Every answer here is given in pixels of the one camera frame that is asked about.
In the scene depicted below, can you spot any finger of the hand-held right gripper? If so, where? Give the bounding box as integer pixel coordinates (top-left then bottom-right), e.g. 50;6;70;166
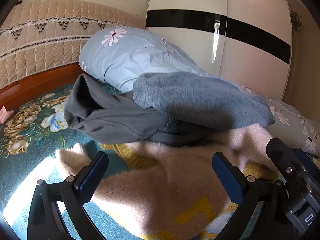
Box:
296;149;320;193
266;137;307;200

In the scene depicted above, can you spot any teal floral blanket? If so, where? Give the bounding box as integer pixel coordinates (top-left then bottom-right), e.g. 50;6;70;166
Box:
0;82;160;240

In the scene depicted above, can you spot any light blue floral pillow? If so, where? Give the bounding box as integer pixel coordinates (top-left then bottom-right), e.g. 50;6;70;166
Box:
79;27;220;94

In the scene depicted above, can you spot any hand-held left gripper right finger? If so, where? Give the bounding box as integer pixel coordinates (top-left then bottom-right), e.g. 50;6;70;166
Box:
211;152;297;240

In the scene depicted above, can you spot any beige quilted headboard cover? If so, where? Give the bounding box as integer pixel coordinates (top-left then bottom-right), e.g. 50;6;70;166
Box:
0;0;147;84

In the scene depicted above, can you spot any dark grey garment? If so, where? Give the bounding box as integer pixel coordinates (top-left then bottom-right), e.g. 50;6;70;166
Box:
64;74;200;147

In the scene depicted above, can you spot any pink fuzzy sweater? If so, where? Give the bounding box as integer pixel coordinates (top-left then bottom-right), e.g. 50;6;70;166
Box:
55;124;283;240

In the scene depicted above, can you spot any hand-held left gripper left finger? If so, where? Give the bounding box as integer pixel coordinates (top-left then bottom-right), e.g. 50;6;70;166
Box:
27;151;109;240

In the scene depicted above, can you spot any wooden bed frame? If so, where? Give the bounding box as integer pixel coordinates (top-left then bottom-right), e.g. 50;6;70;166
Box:
0;62;82;110

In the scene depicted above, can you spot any green plant wall sticker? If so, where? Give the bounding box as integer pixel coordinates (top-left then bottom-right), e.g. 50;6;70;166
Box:
287;4;305;33

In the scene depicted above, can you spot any small pink ruffled object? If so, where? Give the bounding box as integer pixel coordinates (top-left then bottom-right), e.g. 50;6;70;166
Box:
0;106;13;124

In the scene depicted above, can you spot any grey fleece sweater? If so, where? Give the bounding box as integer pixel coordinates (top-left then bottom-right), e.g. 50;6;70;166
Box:
132;71;275;133

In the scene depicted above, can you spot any grey floral duvet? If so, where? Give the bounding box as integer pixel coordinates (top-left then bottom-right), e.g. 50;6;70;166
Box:
240;84;320;158

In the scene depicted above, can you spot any yellow knit garment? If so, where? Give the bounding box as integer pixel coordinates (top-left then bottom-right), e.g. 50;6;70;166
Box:
110;144;155;172

